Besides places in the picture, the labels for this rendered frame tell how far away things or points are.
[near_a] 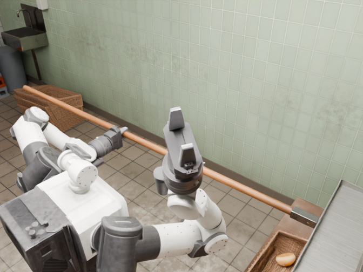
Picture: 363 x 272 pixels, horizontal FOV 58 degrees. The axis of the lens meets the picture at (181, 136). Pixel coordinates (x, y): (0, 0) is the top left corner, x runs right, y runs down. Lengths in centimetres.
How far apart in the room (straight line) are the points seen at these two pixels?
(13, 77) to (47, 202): 423
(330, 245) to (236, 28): 174
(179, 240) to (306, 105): 173
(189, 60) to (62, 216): 214
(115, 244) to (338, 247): 72
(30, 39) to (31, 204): 357
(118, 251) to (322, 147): 197
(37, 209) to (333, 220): 96
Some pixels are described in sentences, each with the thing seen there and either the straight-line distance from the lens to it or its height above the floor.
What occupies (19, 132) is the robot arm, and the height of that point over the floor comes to 142.
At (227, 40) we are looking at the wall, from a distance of 260.
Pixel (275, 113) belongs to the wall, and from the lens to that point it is 259.
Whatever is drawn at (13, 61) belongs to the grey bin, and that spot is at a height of 44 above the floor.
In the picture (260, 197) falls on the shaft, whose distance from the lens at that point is 126.
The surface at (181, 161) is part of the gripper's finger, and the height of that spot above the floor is 170.
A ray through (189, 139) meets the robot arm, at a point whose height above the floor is 170.
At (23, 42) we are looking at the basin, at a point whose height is 83.
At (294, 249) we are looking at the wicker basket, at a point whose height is 67.
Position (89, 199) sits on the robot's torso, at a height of 140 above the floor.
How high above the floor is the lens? 206
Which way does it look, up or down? 34 degrees down
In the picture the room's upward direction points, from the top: straight up
